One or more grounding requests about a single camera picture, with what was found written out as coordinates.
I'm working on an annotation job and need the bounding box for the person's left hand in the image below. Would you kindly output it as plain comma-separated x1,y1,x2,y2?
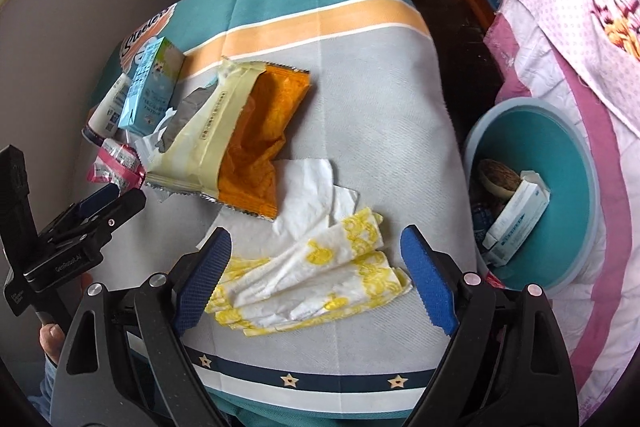
39,324,67,360

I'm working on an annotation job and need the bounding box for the white tube with dark cap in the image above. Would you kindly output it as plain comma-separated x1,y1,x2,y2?
81,74,132,146

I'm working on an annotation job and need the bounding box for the white and pink bedsheet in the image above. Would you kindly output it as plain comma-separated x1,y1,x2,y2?
482,0,640,427

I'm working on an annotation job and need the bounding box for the pale yellow snack wrapper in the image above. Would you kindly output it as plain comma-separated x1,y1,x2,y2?
144,58,268,204

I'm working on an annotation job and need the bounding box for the light blue milk carton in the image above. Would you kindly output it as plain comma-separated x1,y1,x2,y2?
119,37,187,136

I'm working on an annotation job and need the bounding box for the white and blue medicine box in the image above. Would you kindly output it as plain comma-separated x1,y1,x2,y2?
482,170,551,267

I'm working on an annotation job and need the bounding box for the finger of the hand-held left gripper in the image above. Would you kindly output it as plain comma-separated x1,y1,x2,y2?
70,190,147,253
45,183,121,235

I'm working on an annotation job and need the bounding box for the yellow patterned paper napkin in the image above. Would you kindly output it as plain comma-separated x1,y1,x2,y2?
205,207,413,338

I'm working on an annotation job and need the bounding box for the blue round waste bin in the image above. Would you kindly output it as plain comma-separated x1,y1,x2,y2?
462,98,598,293

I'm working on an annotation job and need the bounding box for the small white foil sachet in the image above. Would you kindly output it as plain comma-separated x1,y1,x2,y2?
135,107,177,168

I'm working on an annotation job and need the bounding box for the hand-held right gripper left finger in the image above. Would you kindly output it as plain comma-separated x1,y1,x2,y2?
50,227,233,427

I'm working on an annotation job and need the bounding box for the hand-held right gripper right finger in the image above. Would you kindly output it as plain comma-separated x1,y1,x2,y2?
400,224,586,427

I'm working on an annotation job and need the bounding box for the teal grey striped tablecloth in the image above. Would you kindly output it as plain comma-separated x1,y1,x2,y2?
85,0,481,427

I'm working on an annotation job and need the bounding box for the orange snack wrapper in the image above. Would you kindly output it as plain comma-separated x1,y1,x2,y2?
218,63,312,221

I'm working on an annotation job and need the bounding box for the person's left forearm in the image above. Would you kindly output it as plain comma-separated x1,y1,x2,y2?
42,357,66,427

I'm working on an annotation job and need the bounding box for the pink packet with white label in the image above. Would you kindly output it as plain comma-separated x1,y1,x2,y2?
86,143,147,188

